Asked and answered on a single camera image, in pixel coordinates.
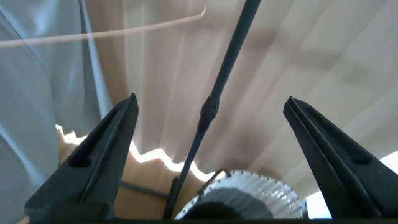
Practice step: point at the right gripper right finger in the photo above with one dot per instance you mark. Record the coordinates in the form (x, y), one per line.
(348, 174)

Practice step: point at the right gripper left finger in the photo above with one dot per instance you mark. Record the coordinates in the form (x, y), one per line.
(93, 174)

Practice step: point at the pale grey shorts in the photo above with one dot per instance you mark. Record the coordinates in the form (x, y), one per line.
(37, 93)

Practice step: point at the white laundry basket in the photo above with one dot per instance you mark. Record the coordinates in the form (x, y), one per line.
(248, 189)

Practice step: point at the pink clothes hanger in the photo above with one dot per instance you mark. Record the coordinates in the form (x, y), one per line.
(124, 31)

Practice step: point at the black clothes rack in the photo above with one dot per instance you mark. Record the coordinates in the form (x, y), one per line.
(230, 56)

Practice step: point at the beige curtain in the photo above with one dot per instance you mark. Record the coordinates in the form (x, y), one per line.
(311, 62)

